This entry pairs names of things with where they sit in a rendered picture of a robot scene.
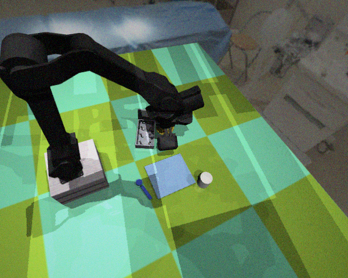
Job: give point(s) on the light blue flat square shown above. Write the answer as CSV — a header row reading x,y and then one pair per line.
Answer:
x,y
169,175

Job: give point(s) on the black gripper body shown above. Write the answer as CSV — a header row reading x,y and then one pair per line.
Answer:
x,y
168,141

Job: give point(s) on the grey cylinder with white top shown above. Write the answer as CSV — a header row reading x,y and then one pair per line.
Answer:
x,y
204,180

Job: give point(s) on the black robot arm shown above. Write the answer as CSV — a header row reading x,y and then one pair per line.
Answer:
x,y
25,69

